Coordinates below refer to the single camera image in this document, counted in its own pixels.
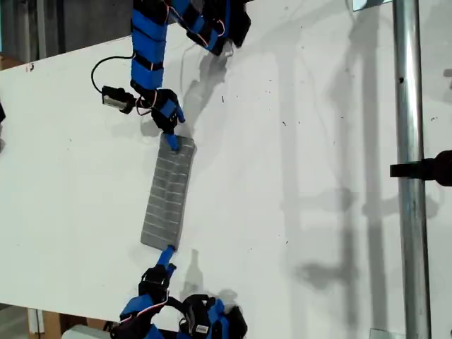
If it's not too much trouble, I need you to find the steel post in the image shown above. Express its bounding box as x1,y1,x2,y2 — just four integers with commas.
391,0,434,339

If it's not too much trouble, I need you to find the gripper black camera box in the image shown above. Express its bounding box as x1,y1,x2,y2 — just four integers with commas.
182,294,215,337
101,85,134,114

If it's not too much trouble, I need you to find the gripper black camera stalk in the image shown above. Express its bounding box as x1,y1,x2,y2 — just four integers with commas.
121,92,143,115
165,295,189,314

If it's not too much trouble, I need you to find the grey striped towel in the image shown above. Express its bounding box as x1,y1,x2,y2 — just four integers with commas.
140,133,198,250

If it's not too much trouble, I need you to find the gripper black camera cable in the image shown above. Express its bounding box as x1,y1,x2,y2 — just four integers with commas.
90,54,136,95

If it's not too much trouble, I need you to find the white plastic container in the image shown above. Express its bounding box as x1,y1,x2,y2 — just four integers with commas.
61,323,121,339

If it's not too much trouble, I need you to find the gripper red white wire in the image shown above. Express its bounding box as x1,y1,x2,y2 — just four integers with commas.
119,288,171,323
135,88,158,117

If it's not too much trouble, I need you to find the black clamp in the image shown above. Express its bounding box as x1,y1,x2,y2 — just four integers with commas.
389,150,452,187

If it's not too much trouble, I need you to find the white table leg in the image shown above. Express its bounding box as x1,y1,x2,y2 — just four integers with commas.
27,308,45,335

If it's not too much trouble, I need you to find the brown cardboard box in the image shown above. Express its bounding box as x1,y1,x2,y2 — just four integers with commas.
40,309,107,339

